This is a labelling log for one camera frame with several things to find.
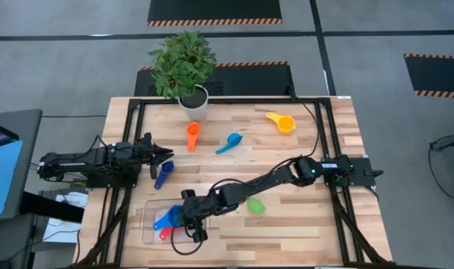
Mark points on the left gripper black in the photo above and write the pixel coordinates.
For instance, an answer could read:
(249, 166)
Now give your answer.
(146, 155)

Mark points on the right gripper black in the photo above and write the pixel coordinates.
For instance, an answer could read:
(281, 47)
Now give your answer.
(197, 211)

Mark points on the small dark blue measuring cup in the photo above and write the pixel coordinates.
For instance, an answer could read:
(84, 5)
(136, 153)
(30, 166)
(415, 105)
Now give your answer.
(167, 167)

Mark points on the large blue measuring cup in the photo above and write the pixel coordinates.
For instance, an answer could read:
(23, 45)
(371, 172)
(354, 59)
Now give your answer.
(171, 218)

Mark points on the orange measuring cup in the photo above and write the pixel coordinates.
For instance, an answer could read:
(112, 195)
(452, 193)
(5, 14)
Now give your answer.
(192, 130)

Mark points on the red measuring cup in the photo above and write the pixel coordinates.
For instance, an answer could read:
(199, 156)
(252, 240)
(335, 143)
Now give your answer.
(165, 233)

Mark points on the clear plastic basket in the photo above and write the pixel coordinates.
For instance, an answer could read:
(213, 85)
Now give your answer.
(148, 224)

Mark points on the green measuring cup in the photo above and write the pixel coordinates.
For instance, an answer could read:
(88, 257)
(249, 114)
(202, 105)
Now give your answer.
(257, 206)

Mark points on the light blue measuring cup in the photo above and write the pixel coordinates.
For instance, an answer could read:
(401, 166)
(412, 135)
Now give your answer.
(234, 139)

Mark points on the yellow measuring cup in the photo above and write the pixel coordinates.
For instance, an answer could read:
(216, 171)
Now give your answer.
(285, 124)

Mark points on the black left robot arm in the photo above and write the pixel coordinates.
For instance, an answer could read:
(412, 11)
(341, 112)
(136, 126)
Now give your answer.
(74, 162)

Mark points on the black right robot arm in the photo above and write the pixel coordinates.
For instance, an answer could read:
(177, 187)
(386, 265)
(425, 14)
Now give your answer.
(272, 177)

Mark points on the green plant in white pot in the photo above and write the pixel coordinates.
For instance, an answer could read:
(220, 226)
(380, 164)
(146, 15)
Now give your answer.
(182, 67)

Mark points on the black floor mat striped edge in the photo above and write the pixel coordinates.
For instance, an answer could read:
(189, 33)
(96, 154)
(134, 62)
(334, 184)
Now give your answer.
(436, 74)
(212, 9)
(249, 80)

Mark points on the black beam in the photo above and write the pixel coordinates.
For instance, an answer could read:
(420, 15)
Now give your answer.
(51, 209)

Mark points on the white paper sheet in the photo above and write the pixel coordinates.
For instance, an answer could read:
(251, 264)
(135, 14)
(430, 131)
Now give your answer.
(62, 228)

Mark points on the grey side desk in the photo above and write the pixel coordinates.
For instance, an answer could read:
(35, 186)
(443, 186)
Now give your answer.
(29, 127)

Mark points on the blue sheet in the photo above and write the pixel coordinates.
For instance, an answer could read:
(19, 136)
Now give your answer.
(3, 175)

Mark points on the dark grey cabinet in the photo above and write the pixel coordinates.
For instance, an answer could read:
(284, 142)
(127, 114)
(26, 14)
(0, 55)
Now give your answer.
(6, 243)

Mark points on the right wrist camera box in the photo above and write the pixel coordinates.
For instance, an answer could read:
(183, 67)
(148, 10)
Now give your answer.
(200, 236)

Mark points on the black metal table frame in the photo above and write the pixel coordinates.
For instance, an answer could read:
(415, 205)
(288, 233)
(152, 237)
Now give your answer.
(249, 101)

